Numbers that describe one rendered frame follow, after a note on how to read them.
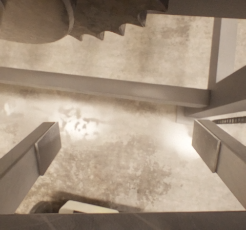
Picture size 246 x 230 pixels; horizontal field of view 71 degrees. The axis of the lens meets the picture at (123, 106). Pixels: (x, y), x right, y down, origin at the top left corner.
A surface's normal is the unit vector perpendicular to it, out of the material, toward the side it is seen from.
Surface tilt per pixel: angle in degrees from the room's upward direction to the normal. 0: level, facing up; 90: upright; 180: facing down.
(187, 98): 0
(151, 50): 0
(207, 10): 90
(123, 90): 0
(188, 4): 90
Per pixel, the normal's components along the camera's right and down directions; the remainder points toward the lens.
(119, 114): -0.11, -0.12
